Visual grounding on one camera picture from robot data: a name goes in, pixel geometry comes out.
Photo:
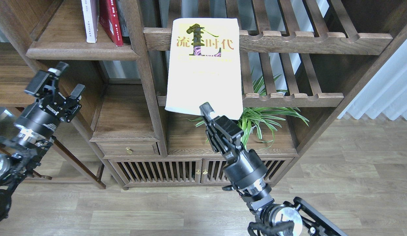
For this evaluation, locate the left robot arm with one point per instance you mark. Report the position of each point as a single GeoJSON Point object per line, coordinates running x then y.
{"type": "Point", "coordinates": [29, 148]}

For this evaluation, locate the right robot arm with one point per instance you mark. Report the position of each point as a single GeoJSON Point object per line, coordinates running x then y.
{"type": "Point", "coordinates": [286, 219]}

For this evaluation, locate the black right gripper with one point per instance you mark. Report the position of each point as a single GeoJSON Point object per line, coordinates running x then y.
{"type": "Point", "coordinates": [244, 169]}

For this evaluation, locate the white curtain right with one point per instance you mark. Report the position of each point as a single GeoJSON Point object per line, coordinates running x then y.
{"type": "Point", "coordinates": [386, 93]}

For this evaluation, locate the spider plant in white pot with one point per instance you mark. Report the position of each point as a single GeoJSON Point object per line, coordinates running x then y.
{"type": "Point", "coordinates": [253, 117]}

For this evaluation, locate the brass drawer knob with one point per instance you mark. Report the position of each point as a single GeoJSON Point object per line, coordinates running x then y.
{"type": "Point", "coordinates": [129, 151]}

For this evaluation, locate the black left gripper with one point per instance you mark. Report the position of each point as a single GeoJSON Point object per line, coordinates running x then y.
{"type": "Point", "coordinates": [50, 107]}

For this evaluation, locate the yellow-green paperback book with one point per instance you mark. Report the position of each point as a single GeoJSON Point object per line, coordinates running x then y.
{"type": "Point", "coordinates": [205, 66]}

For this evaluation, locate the white lavender paperback book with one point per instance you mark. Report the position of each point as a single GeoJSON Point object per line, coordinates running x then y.
{"type": "Point", "coordinates": [90, 9]}

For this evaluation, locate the large dark wooden bookshelf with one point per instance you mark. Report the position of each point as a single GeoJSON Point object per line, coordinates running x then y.
{"type": "Point", "coordinates": [292, 56]}

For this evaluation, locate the red paperback book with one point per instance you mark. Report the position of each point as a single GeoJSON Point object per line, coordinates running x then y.
{"type": "Point", "coordinates": [110, 21]}

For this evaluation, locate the wooden side table left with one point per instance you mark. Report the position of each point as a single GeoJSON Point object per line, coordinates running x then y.
{"type": "Point", "coordinates": [14, 76]}

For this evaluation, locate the upright books on shelf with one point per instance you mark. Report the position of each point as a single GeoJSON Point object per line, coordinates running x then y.
{"type": "Point", "coordinates": [122, 20]}

